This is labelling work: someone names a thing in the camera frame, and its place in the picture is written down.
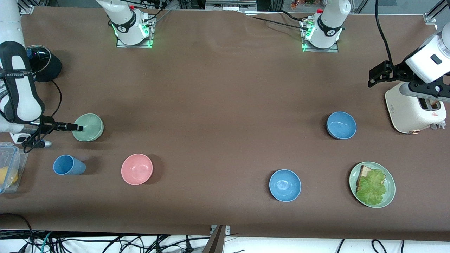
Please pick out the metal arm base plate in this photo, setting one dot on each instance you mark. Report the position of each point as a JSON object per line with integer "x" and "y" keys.
{"x": 330, "y": 50}
{"x": 140, "y": 46}

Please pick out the light green plate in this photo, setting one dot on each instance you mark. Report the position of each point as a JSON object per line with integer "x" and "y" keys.
{"x": 390, "y": 191}

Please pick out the green lettuce leaf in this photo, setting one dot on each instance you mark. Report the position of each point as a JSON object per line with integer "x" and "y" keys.
{"x": 372, "y": 188}

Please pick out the pink bowl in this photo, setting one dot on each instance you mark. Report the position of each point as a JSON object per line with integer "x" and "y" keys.
{"x": 137, "y": 169}

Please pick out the blue bowl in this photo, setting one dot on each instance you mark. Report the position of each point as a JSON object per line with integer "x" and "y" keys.
{"x": 341, "y": 124}
{"x": 285, "y": 185}

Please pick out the light green bowl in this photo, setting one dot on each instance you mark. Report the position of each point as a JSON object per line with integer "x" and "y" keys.
{"x": 91, "y": 127}

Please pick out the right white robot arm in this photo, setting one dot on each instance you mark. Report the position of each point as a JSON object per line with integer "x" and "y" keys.
{"x": 28, "y": 105}

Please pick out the brown table cover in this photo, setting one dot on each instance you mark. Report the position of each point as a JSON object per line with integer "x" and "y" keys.
{"x": 211, "y": 88}

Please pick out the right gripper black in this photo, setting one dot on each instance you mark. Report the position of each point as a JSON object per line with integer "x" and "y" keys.
{"x": 47, "y": 125}

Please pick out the glass saucepan lid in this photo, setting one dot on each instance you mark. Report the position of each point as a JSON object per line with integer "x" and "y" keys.
{"x": 40, "y": 56}

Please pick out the grey metal frame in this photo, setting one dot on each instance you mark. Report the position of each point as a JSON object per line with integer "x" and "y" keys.
{"x": 239, "y": 5}

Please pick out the dark blue saucepan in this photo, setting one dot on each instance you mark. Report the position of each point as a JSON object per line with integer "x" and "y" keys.
{"x": 53, "y": 70}

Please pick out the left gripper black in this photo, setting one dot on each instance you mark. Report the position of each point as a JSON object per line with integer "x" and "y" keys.
{"x": 399, "y": 70}

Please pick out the brown toast slice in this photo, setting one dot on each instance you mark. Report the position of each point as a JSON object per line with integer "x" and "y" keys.
{"x": 435, "y": 104}

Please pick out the yellow food piece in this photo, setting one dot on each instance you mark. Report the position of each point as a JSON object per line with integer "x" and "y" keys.
{"x": 7, "y": 175}

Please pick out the clear plastic container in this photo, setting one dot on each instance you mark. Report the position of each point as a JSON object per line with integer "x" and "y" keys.
{"x": 12, "y": 165}

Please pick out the white toaster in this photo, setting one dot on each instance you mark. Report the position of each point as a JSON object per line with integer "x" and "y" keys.
{"x": 407, "y": 112}

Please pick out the aluminium frame profile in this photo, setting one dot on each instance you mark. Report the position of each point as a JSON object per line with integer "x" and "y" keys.
{"x": 434, "y": 14}
{"x": 26, "y": 8}

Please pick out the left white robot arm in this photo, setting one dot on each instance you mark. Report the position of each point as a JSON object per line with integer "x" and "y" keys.
{"x": 330, "y": 21}

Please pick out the blue plastic cup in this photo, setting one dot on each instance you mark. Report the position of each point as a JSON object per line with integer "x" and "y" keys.
{"x": 66, "y": 165}

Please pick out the bread slice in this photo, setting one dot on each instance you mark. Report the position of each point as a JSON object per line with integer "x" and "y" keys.
{"x": 365, "y": 171}

